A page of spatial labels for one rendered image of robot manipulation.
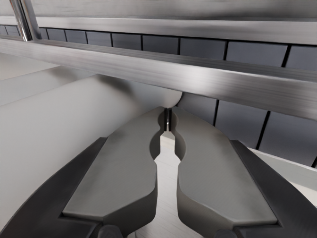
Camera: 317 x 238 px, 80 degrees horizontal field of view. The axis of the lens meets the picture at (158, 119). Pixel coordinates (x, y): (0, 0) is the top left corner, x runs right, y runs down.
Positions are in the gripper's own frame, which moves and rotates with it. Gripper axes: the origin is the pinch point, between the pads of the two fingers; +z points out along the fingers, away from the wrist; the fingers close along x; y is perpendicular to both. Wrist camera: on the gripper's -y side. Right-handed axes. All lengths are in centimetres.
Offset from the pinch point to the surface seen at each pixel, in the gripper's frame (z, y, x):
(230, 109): 3.3, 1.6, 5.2
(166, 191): 11.9, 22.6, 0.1
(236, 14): 8.6, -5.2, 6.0
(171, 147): 2.0, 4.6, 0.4
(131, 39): 8.3, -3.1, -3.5
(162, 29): 6.8, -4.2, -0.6
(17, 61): 9.3, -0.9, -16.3
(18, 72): 8.5, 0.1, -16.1
